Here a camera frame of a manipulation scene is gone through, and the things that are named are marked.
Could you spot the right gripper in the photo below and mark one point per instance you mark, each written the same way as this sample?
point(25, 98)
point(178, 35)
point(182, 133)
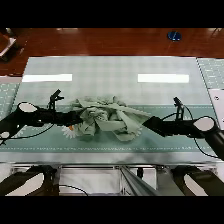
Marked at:
point(156, 125)

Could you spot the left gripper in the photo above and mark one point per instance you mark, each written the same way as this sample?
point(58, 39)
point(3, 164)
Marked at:
point(70, 117)

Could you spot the pale green shirt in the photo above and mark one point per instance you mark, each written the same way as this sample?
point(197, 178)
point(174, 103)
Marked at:
point(106, 118)

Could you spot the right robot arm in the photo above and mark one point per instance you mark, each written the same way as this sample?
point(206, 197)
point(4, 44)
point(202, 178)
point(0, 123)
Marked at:
point(200, 126)

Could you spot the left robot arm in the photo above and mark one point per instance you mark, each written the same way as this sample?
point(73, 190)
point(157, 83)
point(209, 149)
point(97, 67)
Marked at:
point(23, 116)

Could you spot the blue round object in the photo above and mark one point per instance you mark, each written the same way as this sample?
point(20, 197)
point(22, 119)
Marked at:
point(174, 35)

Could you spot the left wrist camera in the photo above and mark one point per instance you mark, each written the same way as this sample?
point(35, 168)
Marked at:
point(55, 99)

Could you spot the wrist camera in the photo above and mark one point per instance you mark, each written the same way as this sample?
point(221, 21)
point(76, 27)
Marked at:
point(55, 99)
point(178, 107)

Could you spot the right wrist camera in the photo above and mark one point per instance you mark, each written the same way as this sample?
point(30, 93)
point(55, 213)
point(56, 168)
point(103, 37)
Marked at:
point(178, 107)

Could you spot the silver frame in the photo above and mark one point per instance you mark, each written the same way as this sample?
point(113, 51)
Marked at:
point(133, 180)

